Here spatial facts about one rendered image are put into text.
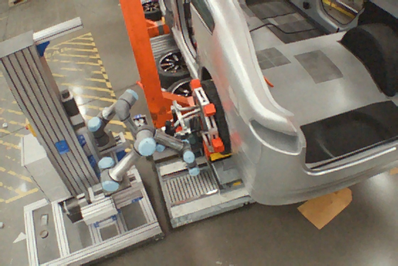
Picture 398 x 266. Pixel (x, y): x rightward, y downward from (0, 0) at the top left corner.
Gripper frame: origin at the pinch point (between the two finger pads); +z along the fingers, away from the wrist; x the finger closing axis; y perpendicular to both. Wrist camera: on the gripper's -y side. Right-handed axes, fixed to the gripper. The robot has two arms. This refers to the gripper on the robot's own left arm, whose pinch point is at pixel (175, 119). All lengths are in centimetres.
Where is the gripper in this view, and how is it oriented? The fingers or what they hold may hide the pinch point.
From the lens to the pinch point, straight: 309.0
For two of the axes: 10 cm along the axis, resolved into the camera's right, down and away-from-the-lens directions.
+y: 0.9, 7.1, 7.0
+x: 9.3, 1.9, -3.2
